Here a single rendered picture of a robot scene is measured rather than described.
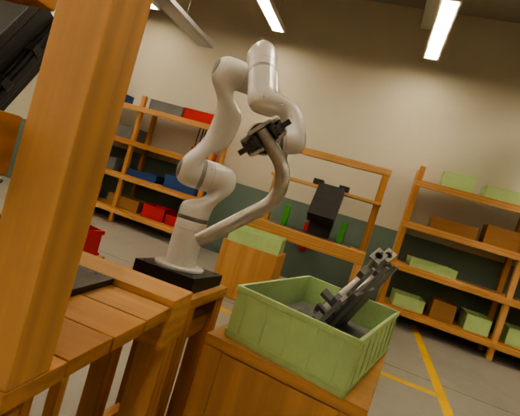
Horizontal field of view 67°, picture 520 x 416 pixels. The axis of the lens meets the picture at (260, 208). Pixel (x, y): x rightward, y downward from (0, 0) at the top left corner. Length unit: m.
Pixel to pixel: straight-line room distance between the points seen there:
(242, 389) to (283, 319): 0.25
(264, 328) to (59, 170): 0.82
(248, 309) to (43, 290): 0.74
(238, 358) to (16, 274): 0.78
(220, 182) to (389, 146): 5.15
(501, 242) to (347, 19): 4.05
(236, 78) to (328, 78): 5.43
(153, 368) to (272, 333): 0.37
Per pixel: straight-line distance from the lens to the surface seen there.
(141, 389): 1.35
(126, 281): 1.24
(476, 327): 6.13
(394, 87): 6.71
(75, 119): 0.63
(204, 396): 1.39
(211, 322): 1.65
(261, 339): 1.27
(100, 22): 0.65
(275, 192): 0.80
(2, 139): 0.67
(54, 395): 2.07
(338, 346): 1.18
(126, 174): 7.10
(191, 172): 1.47
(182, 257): 1.50
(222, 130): 1.45
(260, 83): 1.16
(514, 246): 6.11
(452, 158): 6.54
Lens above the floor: 1.27
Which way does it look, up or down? 3 degrees down
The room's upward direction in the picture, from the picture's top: 17 degrees clockwise
